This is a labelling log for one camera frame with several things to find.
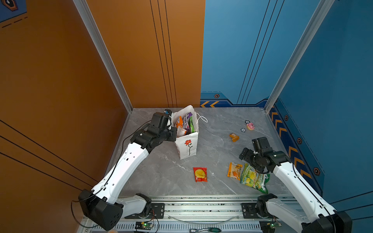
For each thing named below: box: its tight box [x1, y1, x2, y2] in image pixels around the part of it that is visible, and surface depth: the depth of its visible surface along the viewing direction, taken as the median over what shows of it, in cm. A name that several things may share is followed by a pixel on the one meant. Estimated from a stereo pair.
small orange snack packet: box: [226, 162, 244, 181], surface depth 87 cm
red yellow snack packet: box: [193, 166, 208, 183], surface depth 86 cm
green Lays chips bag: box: [188, 115, 196, 134], surface depth 84 cm
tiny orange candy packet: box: [229, 133, 240, 143], surface depth 103 cm
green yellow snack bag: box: [240, 163, 271, 194], surface depth 82 cm
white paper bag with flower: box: [170, 104, 200, 160], surface depth 81 cm
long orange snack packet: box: [175, 115, 187, 137], surface depth 81 cm
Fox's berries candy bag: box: [183, 112, 193, 134], surface depth 84 cm
